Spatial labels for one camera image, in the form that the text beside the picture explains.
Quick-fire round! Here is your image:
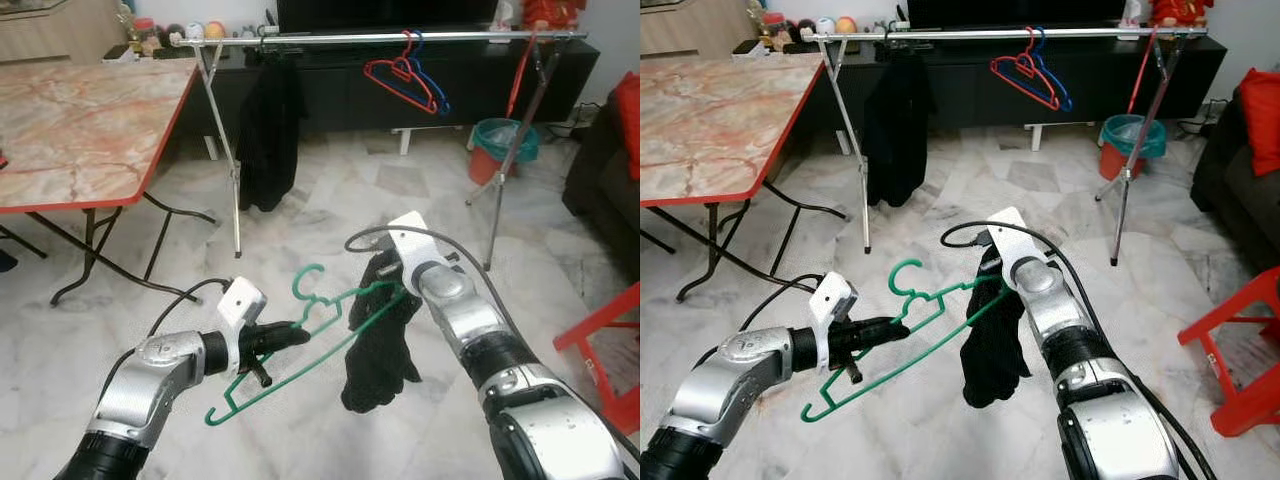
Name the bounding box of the green plastic hanger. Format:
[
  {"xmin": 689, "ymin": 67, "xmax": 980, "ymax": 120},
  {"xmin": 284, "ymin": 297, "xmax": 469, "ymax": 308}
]
[
  {"xmin": 205, "ymin": 263, "xmax": 409, "ymax": 426},
  {"xmin": 800, "ymin": 258, "xmax": 1011, "ymax": 423}
]

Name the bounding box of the black knit shirt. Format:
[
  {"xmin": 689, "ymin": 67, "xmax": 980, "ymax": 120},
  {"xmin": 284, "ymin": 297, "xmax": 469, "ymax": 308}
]
[
  {"xmin": 340, "ymin": 250, "xmax": 426, "ymax": 414},
  {"xmin": 960, "ymin": 245, "xmax": 1033, "ymax": 409}
]

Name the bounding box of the blue plastic hanger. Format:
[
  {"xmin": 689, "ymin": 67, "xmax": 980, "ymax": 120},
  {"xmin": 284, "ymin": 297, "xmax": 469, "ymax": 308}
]
[
  {"xmin": 1030, "ymin": 27, "xmax": 1076, "ymax": 111},
  {"xmin": 405, "ymin": 30, "xmax": 451, "ymax": 114}
]

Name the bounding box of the red plastic hanger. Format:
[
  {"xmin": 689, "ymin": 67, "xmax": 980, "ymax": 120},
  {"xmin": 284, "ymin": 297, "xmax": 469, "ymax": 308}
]
[
  {"xmin": 505, "ymin": 33, "xmax": 538, "ymax": 119},
  {"xmin": 990, "ymin": 27, "xmax": 1066, "ymax": 111},
  {"xmin": 1128, "ymin": 30, "xmax": 1161, "ymax": 114},
  {"xmin": 363, "ymin": 30, "xmax": 441, "ymax": 114}
]

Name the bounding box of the orange waste bin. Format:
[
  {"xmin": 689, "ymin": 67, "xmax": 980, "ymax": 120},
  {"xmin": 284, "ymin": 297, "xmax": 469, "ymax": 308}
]
[
  {"xmin": 468, "ymin": 145, "xmax": 516, "ymax": 186},
  {"xmin": 1098, "ymin": 142, "xmax": 1146, "ymax": 181}
]

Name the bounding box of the black polo shirt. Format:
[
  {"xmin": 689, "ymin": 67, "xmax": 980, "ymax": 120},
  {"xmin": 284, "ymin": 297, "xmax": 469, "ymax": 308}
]
[
  {"xmin": 863, "ymin": 55, "xmax": 936, "ymax": 208},
  {"xmin": 237, "ymin": 55, "xmax": 309, "ymax": 213}
]

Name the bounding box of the black TV console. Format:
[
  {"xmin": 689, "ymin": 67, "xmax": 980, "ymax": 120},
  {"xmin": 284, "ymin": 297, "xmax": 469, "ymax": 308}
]
[
  {"xmin": 760, "ymin": 32, "xmax": 1229, "ymax": 151},
  {"xmin": 130, "ymin": 35, "xmax": 601, "ymax": 156}
]

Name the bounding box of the green plastic bin liner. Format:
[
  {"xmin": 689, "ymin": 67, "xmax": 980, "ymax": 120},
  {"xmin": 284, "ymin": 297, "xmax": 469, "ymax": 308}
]
[
  {"xmin": 472, "ymin": 118, "xmax": 541, "ymax": 166},
  {"xmin": 1100, "ymin": 113, "xmax": 1168, "ymax": 161}
]

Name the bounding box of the dark brown sofa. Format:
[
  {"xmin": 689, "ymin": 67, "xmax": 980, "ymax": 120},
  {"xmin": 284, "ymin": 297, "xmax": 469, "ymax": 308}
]
[
  {"xmin": 562, "ymin": 75, "xmax": 641, "ymax": 281},
  {"xmin": 1190, "ymin": 80, "xmax": 1280, "ymax": 276}
]

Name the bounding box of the red plastic stool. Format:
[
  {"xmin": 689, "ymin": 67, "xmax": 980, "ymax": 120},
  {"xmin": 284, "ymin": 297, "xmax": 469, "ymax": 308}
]
[
  {"xmin": 1177, "ymin": 265, "xmax": 1280, "ymax": 438},
  {"xmin": 553, "ymin": 283, "xmax": 641, "ymax": 436}
]

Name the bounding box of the silver metal clothes rack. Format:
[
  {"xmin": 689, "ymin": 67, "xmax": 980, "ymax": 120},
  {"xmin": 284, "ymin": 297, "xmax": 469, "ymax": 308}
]
[
  {"xmin": 168, "ymin": 30, "xmax": 591, "ymax": 273},
  {"xmin": 798, "ymin": 27, "xmax": 1211, "ymax": 268}
]

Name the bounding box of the black flat television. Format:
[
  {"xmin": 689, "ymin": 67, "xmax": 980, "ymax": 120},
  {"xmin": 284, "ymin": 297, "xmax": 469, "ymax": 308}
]
[
  {"xmin": 905, "ymin": 0, "xmax": 1129, "ymax": 29},
  {"xmin": 277, "ymin": 0, "xmax": 501, "ymax": 33}
]

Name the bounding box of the red pillow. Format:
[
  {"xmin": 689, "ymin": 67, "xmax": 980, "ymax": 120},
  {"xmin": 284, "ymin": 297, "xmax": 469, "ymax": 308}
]
[
  {"xmin": 612, "ymin": 72, "xmax": 641, "ymax": 183},
  {"xmin": 1237, "ymin": 68, "xmax": 1280, "ymax": 179}
]

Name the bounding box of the red robed figurine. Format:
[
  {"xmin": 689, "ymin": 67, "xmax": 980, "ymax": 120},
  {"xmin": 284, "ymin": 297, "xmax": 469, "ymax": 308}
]
[
  {"xmin": 520, "ymin": 0, "xmax": 586, "ymax": 31},
  {"xmin": 1150, "ymin": 0, "xmax": 1216, "ymax": 28}
]

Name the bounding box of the light wood cabinet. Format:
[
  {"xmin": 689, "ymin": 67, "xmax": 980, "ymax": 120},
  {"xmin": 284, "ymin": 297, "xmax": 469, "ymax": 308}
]
[
  {"xmin": 640, "ymin": 0, "xmax": 756, "ymax": 58},
  {"xmin": 0, "ymin": 0, "xmax": 131, "ymax": 63}
]

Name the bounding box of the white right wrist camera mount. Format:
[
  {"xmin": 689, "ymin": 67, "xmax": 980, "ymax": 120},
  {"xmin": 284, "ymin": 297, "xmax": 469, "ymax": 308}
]
[
  {"xmin": 985, "ymin": 205, "xmax": 1051, "ymax": 286},
  {"xmin": 385, "ymin": 210, "xmax": 456, "ymax": 291}
]

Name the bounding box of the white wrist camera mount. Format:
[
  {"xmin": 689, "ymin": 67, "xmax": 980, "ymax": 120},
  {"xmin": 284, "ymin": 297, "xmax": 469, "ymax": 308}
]
[
  {"xmin": 985, "ymin": 205, "xmax": 1051, "ymax": 286},
  {"xmin": 385, "ymin": 210, "xmax": 456, "ymax": 291},
  {"xmin": 808, "ymin": 272, "xmax": 859, "ymax": 371},
  {"xmin": 215, "ymin": 278, "xmax": 269, "ymax": 376}
]

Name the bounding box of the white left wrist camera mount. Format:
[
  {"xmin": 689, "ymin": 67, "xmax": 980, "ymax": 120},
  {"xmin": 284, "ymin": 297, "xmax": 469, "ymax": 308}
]
[
  {"xmin": 808, "ymin": 272, "xmax": 859, "ymax": 371},
  {"xmin": 215, "ymin": 278, "xmax": 269, "ymax": 376}
]

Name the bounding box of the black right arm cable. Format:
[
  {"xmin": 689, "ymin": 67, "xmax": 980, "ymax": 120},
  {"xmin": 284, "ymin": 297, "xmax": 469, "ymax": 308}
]
[
  {"xmin": 940, "ymin": 220, "xmax": 1216, "ymax": 480},
  {"xmin": 345, "ymin": 225, "xmax": 641, "ymax": 471}
]

